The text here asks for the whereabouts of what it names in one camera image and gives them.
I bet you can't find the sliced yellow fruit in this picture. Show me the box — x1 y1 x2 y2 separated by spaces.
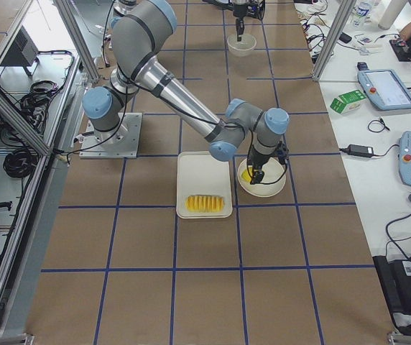
185 195 225 213

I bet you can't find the green white carton box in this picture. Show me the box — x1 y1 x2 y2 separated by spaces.
330 89 366 114

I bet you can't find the far blue teach pendant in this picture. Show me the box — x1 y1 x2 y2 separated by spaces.
357 69 411 111

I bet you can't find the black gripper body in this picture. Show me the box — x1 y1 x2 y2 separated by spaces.
247 142 288 169
232 0 265 20

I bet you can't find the cream rectangular tray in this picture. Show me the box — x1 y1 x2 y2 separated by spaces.
176 151 233 219

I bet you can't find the black power adapter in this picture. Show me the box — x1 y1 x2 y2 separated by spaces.
348 144 374 158

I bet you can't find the cream round plate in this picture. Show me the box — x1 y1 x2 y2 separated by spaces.
237 158 286 198

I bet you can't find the aluminium frame post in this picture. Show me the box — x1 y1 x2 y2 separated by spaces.
312 0 355 81

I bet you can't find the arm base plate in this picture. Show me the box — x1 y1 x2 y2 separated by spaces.
79 113 143 159

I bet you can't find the yellow lemon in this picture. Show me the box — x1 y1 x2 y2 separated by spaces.
241 167 248 183

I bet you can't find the white ceramic bowl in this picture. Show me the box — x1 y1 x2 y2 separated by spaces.
226 33 257 58

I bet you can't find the black phone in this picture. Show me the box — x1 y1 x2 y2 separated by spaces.
338 32 352 44

